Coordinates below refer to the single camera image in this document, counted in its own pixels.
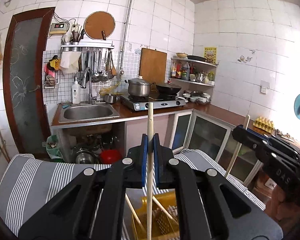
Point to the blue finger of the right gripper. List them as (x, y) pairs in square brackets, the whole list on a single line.
[(252, 139)]

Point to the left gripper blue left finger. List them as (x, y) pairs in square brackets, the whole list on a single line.
[(91, 206)]

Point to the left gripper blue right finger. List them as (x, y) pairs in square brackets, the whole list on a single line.
[(209, 206)]

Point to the wooden chopstick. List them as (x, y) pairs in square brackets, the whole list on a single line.
[(134, 213), (238, 147), (150, 157), (163, 209)]

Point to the person's right hand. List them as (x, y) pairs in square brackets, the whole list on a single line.
[(286, 214)]

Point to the yellow egg tray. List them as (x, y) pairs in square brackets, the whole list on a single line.
[(264, 124)]

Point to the yellow perforated utensil holder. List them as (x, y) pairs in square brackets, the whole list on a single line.
[(163, 227)]

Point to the red bowl under sink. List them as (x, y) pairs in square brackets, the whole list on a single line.
[(110, 156)]

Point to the grey striped tablecloth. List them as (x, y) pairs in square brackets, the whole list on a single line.
[(28, 184)]

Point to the glass door counter cabinet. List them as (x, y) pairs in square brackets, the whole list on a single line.
[(197, 131)]

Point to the white corner shelf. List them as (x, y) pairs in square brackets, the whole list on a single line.
[(194, 72)]

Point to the steel sink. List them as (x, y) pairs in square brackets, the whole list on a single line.
[(81, 113)]

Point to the steel faucet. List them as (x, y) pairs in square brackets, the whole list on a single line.
[(87, 78)]

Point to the white soap bottle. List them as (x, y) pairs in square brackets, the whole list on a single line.
[(76, 92)]

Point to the black wok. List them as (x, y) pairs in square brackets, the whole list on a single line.
[(168, 90)]

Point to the steel gas stove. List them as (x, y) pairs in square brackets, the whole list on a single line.
[(137, 104)]

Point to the steel cooking pot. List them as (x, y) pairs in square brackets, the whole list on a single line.
[(138, 87)]

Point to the wooden cutting board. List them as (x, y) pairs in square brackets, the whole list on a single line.
[(153, 65)]

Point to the steel utensil rack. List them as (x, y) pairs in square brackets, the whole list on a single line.
[(84, 45)]

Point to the dark brown glass door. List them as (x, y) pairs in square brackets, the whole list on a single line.
[(22, 80)]

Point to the round wooden lid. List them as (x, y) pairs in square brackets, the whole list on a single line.
[(99, 25)]

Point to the yellow wall poster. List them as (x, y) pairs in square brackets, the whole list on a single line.
[(210, 53)]

